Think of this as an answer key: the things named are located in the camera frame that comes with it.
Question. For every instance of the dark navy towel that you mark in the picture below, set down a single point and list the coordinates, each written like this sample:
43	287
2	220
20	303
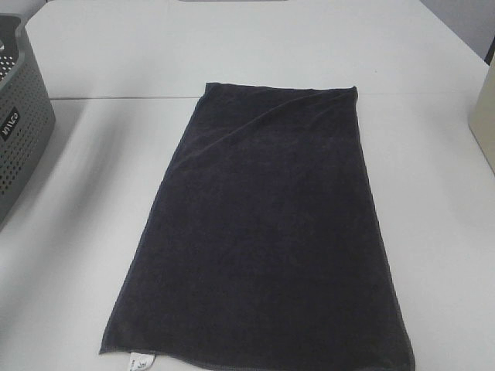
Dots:
262	249

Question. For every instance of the grey perforated plastic basket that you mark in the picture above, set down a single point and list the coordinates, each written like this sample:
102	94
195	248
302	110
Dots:
27	115

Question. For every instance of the beige box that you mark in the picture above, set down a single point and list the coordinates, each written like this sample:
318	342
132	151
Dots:
481	122

